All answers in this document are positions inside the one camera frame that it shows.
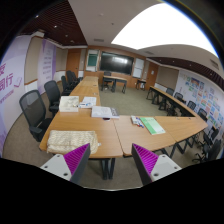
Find small desk at front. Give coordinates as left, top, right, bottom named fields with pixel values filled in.
left=101, top=75, right=127, bottom=94

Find cream folded towel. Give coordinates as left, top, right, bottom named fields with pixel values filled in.
left=47, top=130, right=98, bottom=154

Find markers on table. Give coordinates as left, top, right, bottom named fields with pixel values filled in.
left=131, top=115, right=144, bottom=128

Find wooden table row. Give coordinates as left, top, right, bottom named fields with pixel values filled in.
left=38, top=75, right=124, bottom=181
left=148, top=87, right=207, bottom=130

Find white papers with blue item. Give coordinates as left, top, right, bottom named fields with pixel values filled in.
left=79, top=96, right=96, bottom=108

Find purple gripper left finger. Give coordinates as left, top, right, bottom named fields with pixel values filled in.
left=40, top=142, right=92, bottom=185

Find white paper stack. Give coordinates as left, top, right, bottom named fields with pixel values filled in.
left=91, top=106, right=119, bottom=118

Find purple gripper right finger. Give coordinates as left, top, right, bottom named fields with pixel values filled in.
left=131, top=143, right=183, bottom=186

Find green folder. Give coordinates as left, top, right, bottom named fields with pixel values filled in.
left=140, top=117, right=165, bottom=135

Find white box on table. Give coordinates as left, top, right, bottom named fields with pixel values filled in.
left=59, top=96, right=79, bottom=112

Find black mesh office chair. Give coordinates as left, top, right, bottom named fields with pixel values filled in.
left=19, top=90, right=52, bottom=142

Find large wall display screen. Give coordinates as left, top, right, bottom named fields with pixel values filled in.
left=100, top=52, right=134, bottom=75

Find left wooden table row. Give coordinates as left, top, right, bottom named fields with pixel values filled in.
left=38, top=75, right=124, bottom=181

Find right wooden table row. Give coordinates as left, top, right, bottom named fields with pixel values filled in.
left=148, top=87, right=207, bottom=130

